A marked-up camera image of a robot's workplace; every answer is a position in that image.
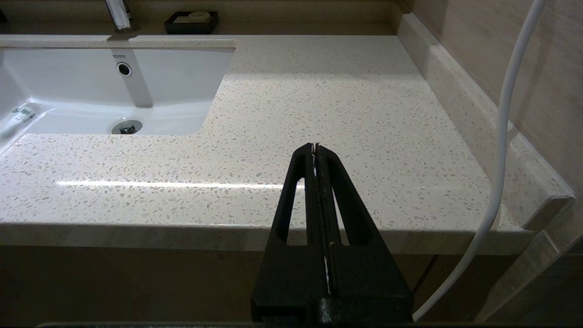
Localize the stone backsplash ledge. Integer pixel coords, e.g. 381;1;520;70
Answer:
396;11;577;233

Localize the chrome sink drain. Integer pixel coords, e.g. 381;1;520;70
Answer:
112;119;143;135

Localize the round soap bar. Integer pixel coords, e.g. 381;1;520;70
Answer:
175;11;212;23

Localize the wooden vanity cabinet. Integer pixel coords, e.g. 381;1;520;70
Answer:
0;246;583;325

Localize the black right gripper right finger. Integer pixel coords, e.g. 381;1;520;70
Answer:
317;143;414;322

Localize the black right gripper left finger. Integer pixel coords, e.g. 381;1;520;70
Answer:
251;143;329;322

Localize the white cable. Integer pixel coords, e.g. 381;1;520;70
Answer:
412;0;547;322

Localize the long packet with green end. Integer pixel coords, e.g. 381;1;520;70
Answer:
0;101;48;155

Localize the black soap dish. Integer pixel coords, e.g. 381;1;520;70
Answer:
165;10;219;35

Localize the chrome faucet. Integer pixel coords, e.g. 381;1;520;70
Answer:
105;0;138;35

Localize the white sink basin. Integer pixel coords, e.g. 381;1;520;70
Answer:
0;34;237;137

